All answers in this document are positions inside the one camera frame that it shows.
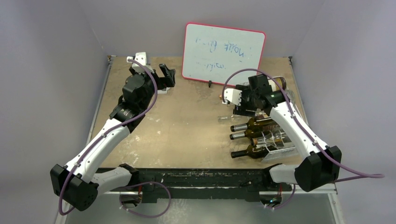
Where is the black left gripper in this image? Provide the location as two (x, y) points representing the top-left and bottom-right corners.
(130, 64), (175, 111)

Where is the brown wine bottle gold cap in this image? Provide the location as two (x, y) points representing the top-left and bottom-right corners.
(268, 76), (287, 91)

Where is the white ruler set package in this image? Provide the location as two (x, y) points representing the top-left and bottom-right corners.
(157, 87), (170, 94)

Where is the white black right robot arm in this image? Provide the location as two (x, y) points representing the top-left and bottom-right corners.
(223, 74), (342, 192)

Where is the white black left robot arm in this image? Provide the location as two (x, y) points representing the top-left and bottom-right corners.
(50, 63), (176, 215)

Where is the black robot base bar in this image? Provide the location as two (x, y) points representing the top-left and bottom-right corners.
(119, 168), (293, 205)

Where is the olive bottle silver cap upper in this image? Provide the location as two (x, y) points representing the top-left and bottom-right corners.
(230, 118), (279, 132)

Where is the olive bottle silver cap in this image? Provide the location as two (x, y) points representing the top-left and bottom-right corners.
(230, 118), (279, 132)
(229, 130), (270, 140)

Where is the clear empty bottle on rack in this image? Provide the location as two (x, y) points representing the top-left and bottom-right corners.
(218, 114), (247, 123)

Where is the olive bottle silver cap lower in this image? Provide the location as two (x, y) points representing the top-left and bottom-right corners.
(229, 130), (270, 140)

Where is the dark green bottle black cap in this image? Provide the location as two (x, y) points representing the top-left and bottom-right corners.
(230, 145), (277, 159)

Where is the pink framed whiteboard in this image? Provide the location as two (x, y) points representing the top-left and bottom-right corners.
(181, 22), (266, 85)

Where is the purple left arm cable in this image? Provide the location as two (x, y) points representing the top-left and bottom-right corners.
(58, 59), (158, 217)

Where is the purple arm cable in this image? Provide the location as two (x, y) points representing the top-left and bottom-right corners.
(221, 68), (385, 183)
(58, 59), (158, 217)

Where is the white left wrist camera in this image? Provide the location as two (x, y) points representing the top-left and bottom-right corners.
(127, 52), (148, 66)

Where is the white wire wine rack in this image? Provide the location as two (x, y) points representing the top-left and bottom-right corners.
(235, 81), (307, 163)

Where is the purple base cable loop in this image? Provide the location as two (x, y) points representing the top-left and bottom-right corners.
(119, 181), (172, 218)

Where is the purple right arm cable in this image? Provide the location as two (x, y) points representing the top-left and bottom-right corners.
(221, 68), (385, 183)

